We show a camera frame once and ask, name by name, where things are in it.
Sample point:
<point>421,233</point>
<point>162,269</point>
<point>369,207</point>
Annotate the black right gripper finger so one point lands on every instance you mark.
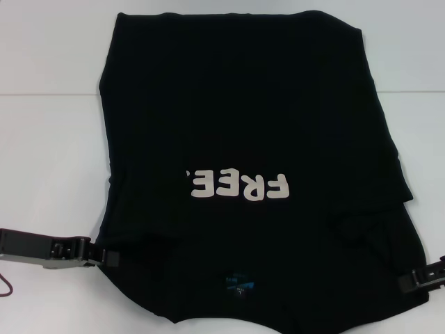
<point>420,278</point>

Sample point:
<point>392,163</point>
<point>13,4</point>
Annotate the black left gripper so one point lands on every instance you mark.
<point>24,247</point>

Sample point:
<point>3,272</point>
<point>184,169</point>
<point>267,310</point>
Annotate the black shirt with FREE print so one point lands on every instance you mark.
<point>243,104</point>

